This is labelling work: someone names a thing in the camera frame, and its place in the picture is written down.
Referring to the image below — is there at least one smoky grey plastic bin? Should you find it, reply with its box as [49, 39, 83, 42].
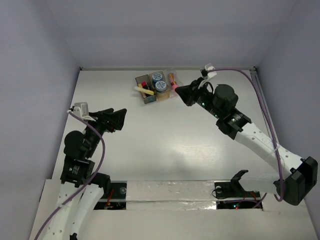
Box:
[135, 74, 157, 104]

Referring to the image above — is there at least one yellow highlighter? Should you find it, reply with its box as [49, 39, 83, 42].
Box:
[134, 86, 155, 96]

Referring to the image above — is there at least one white foam front board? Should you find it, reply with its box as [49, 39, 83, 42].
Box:
[28, 177, 313, 240]

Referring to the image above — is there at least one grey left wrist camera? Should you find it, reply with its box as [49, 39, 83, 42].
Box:
[67, 102, 90, 119]

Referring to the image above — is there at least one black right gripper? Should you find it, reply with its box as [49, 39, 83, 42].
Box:
[175, 76, 223, 119]

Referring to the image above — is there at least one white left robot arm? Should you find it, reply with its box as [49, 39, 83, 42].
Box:
[35, 102, 127, 240]

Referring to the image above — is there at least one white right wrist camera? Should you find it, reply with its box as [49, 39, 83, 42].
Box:
[200, 63, 217, 82]

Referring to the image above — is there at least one clear plastic bin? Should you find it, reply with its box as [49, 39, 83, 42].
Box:
[164, 68, 184, 98]

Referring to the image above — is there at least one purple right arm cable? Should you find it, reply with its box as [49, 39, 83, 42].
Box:
[208, 67, 286, 203]

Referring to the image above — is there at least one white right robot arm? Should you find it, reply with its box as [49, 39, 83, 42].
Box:
[188, 77, 318, 206]

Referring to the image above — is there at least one orange pink highlighter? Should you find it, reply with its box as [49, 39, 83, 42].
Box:
[138, 83, 147, 98]

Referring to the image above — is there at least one black pink highlighter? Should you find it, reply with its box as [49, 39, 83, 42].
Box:
[141, 81, 151, 90]

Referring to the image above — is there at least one metal rail right side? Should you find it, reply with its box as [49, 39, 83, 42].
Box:
[249, 69, 291, 178]

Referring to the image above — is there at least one blue white round jar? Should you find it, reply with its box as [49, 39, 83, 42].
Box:
[154, 80, 167, 93]

